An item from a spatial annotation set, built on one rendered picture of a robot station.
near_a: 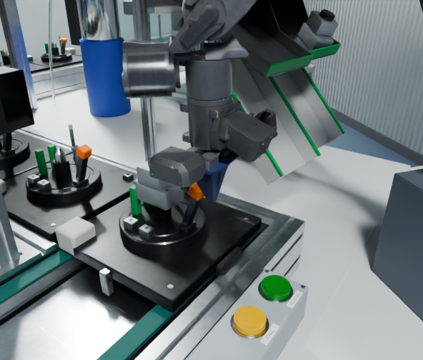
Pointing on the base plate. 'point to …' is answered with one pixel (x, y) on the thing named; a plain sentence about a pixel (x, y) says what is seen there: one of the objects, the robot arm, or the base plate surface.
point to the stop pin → (106, 281)
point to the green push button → (276, 287)
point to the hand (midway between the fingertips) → (211, 179)
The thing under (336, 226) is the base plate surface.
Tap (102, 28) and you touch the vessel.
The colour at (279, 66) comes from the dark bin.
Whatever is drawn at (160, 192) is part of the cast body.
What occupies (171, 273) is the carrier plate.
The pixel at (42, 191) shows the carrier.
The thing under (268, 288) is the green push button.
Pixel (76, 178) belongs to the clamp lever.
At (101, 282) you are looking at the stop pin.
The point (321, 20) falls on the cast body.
